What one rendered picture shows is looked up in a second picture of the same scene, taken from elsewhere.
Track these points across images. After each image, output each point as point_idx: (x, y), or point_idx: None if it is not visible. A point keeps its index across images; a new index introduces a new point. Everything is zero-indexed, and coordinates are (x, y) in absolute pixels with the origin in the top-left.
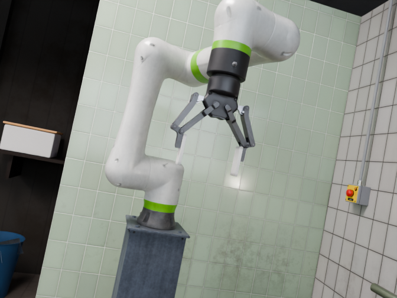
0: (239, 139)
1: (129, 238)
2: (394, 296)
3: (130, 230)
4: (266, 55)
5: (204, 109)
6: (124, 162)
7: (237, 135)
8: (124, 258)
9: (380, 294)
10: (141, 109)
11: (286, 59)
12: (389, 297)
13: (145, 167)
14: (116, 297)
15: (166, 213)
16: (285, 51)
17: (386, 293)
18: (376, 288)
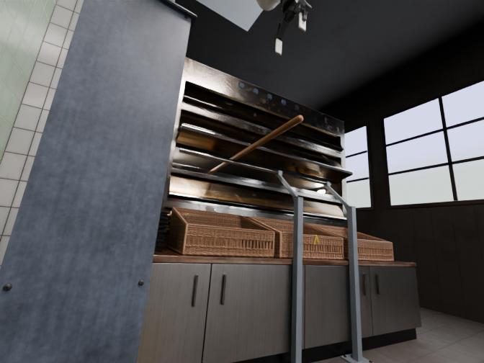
0: (281, 37)
1: (189, 28)
2: (196, 151)
3: (195, 19)
4: (273, 1)
5: (292, 6)
6: None
7: (283, 34)
8: (184, 52)
9: (188, 152)
10: None
11: (265, 9)
12: (194, 152)
13: None
14: (169, 102)
15: None
16: (273, 8)
17: (191, 150)
18: (184, 149)
